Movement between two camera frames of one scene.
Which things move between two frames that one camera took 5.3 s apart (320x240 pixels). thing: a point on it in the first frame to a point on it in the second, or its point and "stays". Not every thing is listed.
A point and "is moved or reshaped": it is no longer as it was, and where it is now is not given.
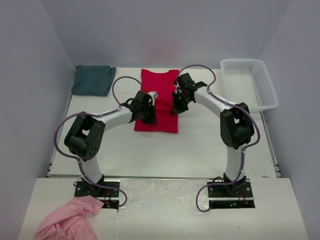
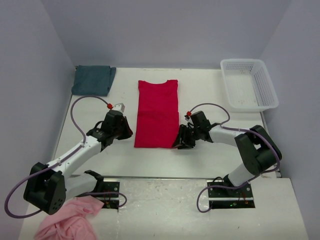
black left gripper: x=150 y=115 to x=122 y=127
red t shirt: x=163 y=84 is moved or reshaped
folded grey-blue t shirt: x=93 y=80 stays
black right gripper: x=178 y=103 to x=188 y=135
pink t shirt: x=70 y=220 stays
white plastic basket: x=248 y=83 stays
